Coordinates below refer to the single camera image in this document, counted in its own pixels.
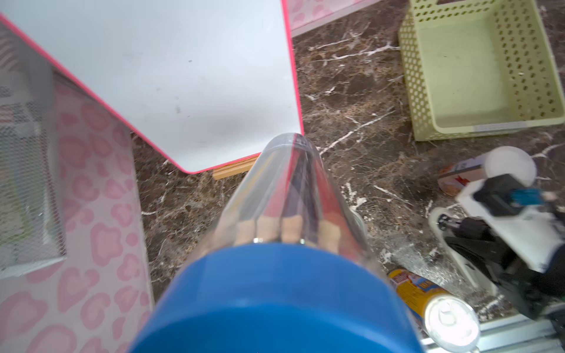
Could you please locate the pink framed whiteboard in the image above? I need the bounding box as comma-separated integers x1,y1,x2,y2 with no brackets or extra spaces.
1,1,303,174

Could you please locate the blue can silver top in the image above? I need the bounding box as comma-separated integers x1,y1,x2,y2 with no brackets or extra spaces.
388,269,481,352

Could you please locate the wooden whiteboard stand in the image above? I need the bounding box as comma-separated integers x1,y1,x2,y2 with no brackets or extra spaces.
213,156,257,180

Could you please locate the pink can white lid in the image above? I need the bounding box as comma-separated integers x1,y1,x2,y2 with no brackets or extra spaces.
438,146,537,197

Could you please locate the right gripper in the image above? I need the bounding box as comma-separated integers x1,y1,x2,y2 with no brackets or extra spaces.
428,174,564,319

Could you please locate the blue lid pencil tube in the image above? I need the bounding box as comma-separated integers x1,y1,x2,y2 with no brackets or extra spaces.
129,133,423,352

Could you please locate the green plastic basket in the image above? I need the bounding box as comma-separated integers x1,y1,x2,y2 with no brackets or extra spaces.
398,1,564,141

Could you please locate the white mesh wall basket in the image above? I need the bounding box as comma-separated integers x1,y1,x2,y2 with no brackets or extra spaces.
1,25,66,279

